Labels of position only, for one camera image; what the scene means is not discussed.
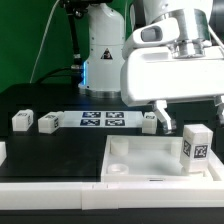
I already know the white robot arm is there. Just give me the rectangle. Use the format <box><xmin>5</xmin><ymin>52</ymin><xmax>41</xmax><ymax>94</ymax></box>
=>
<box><xmin>79</xmin><ymin>0</ymin><xmax>224</xmax><ymax>133</ymax></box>

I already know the white cable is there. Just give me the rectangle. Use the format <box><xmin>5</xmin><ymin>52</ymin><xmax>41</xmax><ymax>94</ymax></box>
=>
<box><xmin>29</xmin><ymin>0</ymin><xmax>62</xmax><ymax>84</ymax></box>

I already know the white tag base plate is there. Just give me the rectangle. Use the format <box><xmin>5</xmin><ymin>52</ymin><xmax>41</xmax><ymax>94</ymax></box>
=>
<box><xmin>62</xmin><ymin>111</ymin><xmax>143</xmax><ymax>128</ymax></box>

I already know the white square tabletop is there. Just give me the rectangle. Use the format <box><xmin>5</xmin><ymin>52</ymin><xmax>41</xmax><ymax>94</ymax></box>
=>
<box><xmin>101</xmin><ymin>135</ymin><xmax>213</xmax><ymax>182</ymax></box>

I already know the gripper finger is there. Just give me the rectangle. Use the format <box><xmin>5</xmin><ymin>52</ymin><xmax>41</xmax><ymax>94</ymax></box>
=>
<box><xmin>214</xmin><ymin>95</ymin><xmax>224</xmax><ymax>126</ymax></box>
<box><xmin>153</xmin><ymin>100</ymin><xmax>176</xmax><ymax>134</ymax></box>

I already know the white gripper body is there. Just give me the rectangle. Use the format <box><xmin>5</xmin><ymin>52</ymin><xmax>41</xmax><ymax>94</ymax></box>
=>
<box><xmin>120</xmin><ymin>46</ymin><xmax>224</xmax><ymax>106</ymax></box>

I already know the white obstacle fence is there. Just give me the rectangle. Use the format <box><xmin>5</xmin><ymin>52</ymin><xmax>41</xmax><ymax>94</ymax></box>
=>
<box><xmin>0</xmin><ymin>140</ymin><xmax>224</xmax><ymax>211</ymax></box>

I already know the black cable bundle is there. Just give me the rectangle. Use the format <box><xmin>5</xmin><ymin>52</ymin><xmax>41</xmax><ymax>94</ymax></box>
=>
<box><xmin>35</xmin><ymin>0</ymin><xmax>88</xmax><ymax>84</ymax></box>

